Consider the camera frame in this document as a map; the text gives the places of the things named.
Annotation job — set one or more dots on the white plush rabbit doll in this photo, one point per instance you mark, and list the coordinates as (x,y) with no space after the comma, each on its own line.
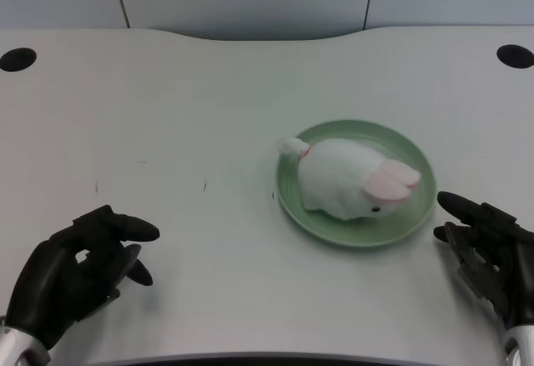
(350,180)

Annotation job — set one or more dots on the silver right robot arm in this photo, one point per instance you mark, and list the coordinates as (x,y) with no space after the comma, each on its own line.
(519,347)

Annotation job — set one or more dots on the green round plate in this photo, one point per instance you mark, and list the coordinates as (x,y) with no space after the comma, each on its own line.
(329,224)

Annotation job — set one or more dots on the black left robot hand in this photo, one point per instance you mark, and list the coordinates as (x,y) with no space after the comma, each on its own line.
(67,282)

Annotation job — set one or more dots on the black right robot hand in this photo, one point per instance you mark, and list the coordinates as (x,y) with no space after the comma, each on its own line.
(488,249)

